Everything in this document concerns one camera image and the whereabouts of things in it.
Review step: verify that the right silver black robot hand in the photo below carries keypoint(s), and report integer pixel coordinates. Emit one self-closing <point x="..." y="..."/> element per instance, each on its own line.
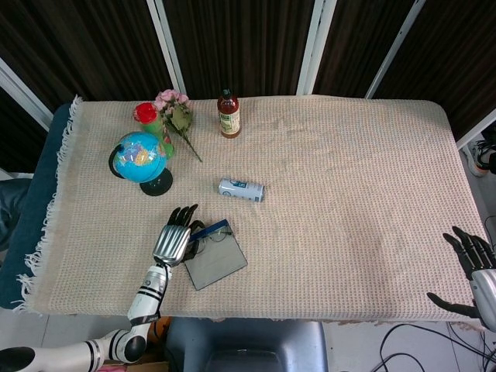
<point x="484" y="286"/>

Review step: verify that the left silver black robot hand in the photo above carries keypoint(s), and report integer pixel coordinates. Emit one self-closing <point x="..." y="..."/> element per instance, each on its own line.
<point x="172" y="244"/>

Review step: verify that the thin-framed eyeglasses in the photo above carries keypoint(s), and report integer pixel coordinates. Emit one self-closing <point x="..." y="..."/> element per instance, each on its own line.
<point x="220" y="235"/>

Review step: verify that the blue rectangular box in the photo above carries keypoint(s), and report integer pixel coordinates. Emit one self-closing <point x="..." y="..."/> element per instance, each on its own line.
<point x="217" y="263"/>

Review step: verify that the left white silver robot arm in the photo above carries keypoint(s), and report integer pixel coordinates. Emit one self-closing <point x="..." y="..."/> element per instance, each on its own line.
<point x="149" y="294"/>

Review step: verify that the orange plastic object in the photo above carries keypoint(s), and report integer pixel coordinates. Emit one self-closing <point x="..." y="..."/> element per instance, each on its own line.
<point x="162" y="327"/>

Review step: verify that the silver blue drink can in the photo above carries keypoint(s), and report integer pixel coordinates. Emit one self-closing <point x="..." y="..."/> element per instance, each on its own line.
<point x="240" y="190"/>

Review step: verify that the blue desk globe black stand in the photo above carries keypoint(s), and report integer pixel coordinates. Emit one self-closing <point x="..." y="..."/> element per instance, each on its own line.
<point x="137" y="155"/>

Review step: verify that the brown cardboard box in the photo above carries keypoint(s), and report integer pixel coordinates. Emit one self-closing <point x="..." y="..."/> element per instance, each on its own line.
<point x="155" y="366"/>

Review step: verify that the pink artificial flower bunch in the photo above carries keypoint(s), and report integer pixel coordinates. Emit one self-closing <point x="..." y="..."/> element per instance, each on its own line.
<point x="179" y="118"/>

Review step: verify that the white black orange sneaker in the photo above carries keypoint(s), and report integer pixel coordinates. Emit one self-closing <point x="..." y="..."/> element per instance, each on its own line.
<point x="480" y="159"/>

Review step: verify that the green tube red lid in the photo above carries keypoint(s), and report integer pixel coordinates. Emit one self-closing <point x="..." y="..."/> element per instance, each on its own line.
<point x="146" y="112"/>

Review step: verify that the brown tea bottle green label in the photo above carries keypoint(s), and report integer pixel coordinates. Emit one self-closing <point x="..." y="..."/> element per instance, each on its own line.
<point x="229" y="120"/>

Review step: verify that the teal padded table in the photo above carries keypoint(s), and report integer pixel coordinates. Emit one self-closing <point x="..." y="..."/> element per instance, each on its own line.
<point x="42" y="174"/>

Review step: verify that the beige waffle tablecloth with fringe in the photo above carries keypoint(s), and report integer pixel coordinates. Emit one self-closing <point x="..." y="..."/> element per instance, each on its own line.
<point x="329" y="232"/>

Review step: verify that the blue jeans leg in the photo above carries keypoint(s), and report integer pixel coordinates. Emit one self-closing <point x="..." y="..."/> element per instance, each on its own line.
<point x="11" y="209"/>

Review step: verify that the white screen frame post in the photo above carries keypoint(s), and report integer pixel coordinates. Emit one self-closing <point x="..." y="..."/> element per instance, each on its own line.
<point x="166" y="42"/>
<point x="23" y="93"/>
<point x="394" y="46"/>
<point x="474" y="135"/>
<point x="310" y="58"/>

